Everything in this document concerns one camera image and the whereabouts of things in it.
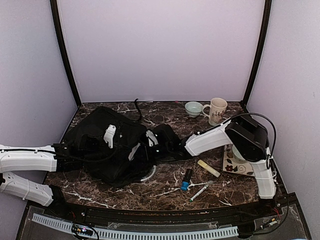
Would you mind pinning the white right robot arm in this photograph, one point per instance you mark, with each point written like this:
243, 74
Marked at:
248, 136

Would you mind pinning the left black frame post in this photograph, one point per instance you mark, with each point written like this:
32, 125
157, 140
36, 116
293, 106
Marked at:
63, 51

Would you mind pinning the pink notebook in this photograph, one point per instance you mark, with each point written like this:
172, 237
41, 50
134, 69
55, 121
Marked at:
133, 151

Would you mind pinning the black front rail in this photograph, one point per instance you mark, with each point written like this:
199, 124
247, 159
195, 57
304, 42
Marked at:
239, 214

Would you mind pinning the black frame post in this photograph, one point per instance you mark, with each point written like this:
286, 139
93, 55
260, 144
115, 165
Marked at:
258, 53
63, 51

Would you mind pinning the white slotted cable duct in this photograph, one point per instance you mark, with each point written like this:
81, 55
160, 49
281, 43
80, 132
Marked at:
121, 231

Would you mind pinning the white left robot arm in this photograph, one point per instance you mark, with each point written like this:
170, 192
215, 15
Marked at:
30, 159

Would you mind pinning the cream floral mug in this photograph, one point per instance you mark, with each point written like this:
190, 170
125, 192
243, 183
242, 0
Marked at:
215, 110

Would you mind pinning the black marker blue cap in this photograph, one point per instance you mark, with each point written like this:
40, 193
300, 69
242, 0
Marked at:
186, 179

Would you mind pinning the small celadon bowl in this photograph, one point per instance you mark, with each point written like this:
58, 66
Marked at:
193, 108

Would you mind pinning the small circuit board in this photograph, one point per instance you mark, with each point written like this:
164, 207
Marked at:
81, 231

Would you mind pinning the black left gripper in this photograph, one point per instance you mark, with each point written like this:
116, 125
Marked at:
99, 141

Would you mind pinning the white pen green tip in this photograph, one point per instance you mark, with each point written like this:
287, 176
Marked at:
209, 183

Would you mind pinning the right black frame post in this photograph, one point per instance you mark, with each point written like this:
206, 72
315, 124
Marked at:
258, 53

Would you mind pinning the floral square plate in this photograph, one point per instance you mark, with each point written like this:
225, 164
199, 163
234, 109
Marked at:
231, 165

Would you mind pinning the pale green bowl on plate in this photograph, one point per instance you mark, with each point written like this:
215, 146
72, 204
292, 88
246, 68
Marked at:
236, 154

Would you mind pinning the black student bag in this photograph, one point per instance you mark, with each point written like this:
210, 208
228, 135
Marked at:
114, 167

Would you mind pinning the yellow highlighter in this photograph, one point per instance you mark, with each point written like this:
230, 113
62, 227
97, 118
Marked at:
208, 168

